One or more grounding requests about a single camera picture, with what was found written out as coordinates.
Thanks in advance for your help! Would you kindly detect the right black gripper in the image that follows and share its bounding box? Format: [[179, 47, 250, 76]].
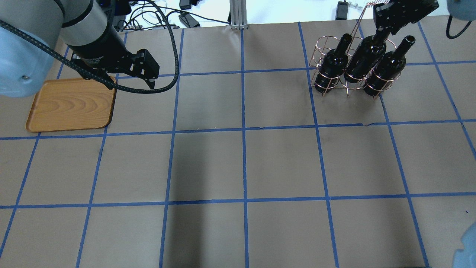
[[373, 0, 439, 35]]

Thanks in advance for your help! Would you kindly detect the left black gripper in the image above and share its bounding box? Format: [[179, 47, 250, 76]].
[[70, 49, 160, 90]]

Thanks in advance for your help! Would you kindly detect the dark wine bottle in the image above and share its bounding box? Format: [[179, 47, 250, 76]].
[[314, 33, 353, 94], [344, 30, 390, 83], [363, 35, 415, 96]]

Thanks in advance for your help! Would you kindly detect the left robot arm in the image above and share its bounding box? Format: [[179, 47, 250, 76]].
[[1, 0, 160, 98]]

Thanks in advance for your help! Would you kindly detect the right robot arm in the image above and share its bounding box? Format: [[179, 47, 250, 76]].
[[373, 0, 476, 35]]

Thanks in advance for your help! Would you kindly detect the wooden tray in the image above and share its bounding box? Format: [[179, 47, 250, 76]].
[[25, 78, 117, 133]]

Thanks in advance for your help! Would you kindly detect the black power brick right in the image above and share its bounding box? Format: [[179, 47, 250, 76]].
[[335, 0, 349, 20]]

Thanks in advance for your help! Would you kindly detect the black power adapter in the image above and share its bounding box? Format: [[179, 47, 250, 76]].
[[178, 14, 201, 28]]

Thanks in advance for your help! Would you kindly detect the black braided cable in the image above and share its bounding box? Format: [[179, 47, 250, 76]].
[[0, 0, 180, 94]]

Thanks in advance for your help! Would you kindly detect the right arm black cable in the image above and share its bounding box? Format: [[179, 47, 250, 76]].
[[446, 15, 473, 39]]

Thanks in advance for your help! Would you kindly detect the copper wire bottle basket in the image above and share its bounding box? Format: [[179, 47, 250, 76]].
[[309, 11, 393, 96]]

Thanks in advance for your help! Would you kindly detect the aluminium profile post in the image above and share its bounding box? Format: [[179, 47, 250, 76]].
[[229, 0, 248, 29]]

